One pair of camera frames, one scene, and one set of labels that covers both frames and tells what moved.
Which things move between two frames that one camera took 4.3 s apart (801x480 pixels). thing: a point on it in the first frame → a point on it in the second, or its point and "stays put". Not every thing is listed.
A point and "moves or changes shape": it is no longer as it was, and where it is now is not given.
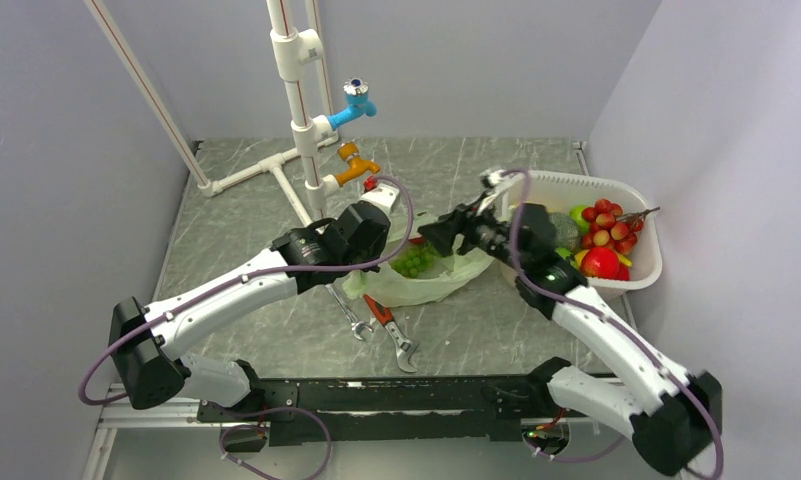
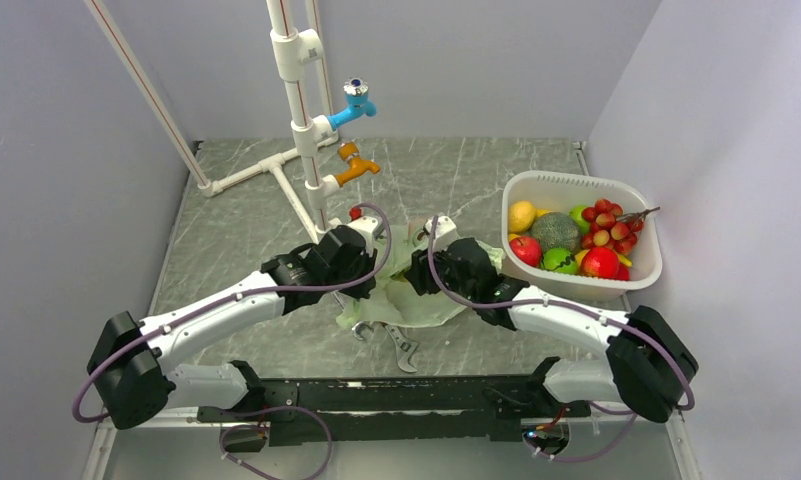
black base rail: x=390 y=409 stays put
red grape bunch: x=609 y=229 stays put
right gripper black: x=443 y=232 → x=419 y=274
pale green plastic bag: x=449 y=276 moves or changes shape
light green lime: x=576 y=213 stays put
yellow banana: x=622 y=259 stays put
